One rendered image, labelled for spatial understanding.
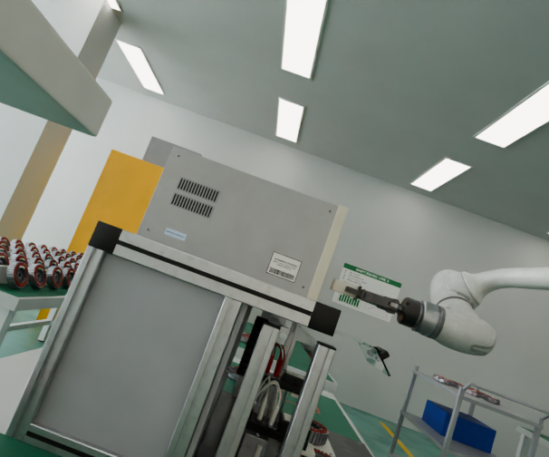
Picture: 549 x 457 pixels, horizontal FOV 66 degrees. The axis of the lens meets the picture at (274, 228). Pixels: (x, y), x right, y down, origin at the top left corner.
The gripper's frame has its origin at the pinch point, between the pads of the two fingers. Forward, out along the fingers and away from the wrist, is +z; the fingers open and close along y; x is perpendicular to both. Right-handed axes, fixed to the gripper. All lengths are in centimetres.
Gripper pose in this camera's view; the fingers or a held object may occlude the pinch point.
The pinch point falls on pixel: (344, 287)
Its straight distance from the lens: 116.1
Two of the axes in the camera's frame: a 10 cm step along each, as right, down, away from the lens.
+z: -9.4, -3.5, 0.3
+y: -0.2, 1.5, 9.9
